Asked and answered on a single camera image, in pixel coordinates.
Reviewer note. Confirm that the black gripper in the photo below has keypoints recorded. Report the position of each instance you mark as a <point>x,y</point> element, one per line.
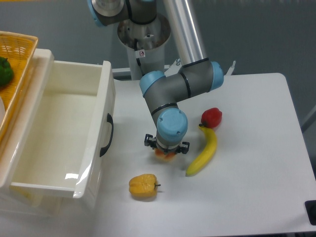
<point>154,143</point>

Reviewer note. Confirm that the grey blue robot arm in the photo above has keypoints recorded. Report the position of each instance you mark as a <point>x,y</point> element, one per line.
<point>197,74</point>

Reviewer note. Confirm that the yellow bell pepper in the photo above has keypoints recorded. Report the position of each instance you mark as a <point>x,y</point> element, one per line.
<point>144,186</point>

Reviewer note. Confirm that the yellow banana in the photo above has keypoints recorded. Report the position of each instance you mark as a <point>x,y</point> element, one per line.
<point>209,150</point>

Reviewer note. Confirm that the red bell pepper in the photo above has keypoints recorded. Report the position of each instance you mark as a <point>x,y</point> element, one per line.
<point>211,118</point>

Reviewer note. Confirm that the white drawer cabinet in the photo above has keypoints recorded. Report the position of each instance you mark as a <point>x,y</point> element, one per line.
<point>13,199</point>

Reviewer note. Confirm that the white open drawer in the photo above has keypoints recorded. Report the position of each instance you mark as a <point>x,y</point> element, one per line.
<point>61,154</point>

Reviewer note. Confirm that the white clip at table edge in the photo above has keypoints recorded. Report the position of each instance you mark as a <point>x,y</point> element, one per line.
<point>231,69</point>

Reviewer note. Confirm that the green bell pepper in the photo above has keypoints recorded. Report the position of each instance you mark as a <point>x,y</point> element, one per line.
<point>6,72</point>

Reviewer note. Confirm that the yellow woven basket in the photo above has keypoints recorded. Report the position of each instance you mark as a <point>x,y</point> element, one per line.
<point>16,52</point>

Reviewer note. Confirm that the black object at table edge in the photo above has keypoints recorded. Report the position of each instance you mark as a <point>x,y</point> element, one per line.
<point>310,206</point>

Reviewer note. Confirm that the black drawer handle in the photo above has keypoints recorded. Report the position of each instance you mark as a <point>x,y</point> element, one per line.
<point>108,137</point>

